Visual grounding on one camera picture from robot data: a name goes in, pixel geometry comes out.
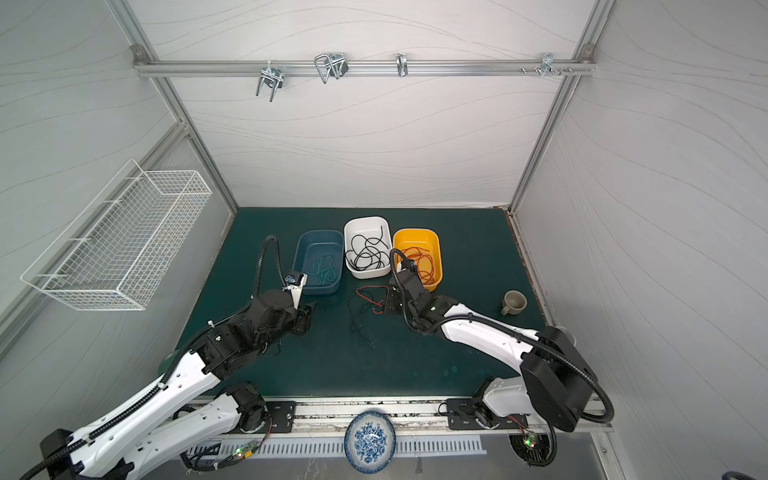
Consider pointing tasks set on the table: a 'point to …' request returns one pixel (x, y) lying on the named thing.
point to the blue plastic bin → (319, 254)
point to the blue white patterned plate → (370, 442)
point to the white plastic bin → (369, 227)
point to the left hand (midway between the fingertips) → (311, 297)
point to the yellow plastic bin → (422, 246)
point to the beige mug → (513, 302)
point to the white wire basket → (121, 246)
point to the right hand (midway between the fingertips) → (390, 288)
